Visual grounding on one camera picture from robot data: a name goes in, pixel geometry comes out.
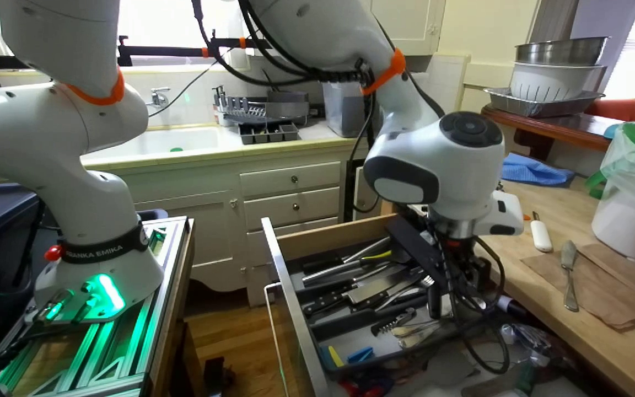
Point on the silver butter knife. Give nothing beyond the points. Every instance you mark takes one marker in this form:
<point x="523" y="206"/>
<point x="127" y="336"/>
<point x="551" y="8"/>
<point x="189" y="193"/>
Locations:
<point x="569" y="257"/>

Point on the black cutlery organiser tray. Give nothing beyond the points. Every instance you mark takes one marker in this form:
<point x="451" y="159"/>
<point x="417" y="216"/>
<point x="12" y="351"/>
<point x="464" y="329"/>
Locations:
<point x="348" y="333"/>

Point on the white colander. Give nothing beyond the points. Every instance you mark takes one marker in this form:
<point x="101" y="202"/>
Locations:
<point x="557" y="80"/>

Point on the white kitchen sink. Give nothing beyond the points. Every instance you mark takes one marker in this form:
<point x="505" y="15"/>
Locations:
<point x="165" y="145"/>

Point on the dark wooden side table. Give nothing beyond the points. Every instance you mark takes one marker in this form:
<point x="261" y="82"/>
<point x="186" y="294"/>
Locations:
<point x="552" y="127"/>

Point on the white kitchen cabinet drawers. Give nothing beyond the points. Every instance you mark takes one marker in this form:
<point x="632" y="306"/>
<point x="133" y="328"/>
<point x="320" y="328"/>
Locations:
<point x="288" y="179"/>

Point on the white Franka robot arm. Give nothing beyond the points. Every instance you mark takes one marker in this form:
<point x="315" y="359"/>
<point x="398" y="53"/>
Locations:
<point x="39" y="140"/>

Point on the blue clip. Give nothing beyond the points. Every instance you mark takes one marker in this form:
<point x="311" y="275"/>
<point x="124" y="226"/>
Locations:
<point x="360" y="355"/>

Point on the white plastic board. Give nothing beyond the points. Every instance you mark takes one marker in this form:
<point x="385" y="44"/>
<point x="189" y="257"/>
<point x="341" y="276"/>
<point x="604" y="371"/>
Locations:
<point x="451" y="80"/>

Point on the steel mixing bowl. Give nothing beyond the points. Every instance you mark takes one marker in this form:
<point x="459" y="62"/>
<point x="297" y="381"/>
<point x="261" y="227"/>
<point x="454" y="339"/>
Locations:
<point x="561" y="49"/>

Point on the white plastic bucket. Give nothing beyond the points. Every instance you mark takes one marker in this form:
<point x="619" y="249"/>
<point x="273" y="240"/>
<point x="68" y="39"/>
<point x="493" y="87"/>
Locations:
<point x="627" y="212"/>

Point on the clear plastic storage bin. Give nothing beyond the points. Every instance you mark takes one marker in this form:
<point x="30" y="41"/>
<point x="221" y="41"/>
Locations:
<point x="342" y="111"/>

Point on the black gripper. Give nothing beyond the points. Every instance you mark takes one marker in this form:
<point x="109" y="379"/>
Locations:
<point x="467" y="258"/>

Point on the cream upper cabinet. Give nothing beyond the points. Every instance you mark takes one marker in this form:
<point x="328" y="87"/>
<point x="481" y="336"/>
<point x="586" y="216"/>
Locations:
<point x="419" y="26"/>

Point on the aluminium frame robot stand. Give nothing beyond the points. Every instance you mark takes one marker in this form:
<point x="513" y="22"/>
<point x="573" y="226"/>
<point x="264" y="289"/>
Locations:
<point x="112" y="353"/>

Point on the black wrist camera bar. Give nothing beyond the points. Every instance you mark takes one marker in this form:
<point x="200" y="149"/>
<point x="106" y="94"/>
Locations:
<point x="413" y="246"/>

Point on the grey spatula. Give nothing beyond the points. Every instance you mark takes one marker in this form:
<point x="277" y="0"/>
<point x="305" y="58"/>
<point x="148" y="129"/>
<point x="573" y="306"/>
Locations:
<point x="446" y="373"/>

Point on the small green container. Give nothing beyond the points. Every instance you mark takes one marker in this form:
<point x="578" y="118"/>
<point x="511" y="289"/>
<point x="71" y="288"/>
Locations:
<point x="597" y="186"/>

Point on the brown wooden cutting board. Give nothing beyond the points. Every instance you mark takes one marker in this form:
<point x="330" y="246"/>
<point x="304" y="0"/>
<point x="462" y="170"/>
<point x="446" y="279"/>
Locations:
<point x="612" y="294"/>

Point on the metal baking tray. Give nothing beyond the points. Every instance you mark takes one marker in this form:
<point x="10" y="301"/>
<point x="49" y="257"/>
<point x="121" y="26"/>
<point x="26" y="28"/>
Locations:
<point x="546" y="107"/>

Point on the black dish rack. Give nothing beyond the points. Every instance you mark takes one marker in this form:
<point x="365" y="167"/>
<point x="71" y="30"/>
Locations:
<point x="275" y="107"/>

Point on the red object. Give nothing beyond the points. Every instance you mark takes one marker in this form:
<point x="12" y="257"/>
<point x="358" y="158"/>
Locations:
<point x="619" y="108"/>

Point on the open wooden drawer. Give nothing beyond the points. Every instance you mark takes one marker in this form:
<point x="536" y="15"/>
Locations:
<point x="331" y="237"/>

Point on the large kitchen knife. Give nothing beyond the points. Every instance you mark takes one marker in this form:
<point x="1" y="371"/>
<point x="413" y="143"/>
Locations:
<point x="374" y="288"/>

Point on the black clamp bar orange bands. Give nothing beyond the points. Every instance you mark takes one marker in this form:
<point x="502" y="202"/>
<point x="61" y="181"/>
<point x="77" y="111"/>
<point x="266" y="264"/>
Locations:
<point x="171" y="52"/>

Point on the chrome faucet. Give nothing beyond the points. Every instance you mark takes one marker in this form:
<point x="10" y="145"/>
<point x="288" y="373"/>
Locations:
<point x="160" y="95"/>

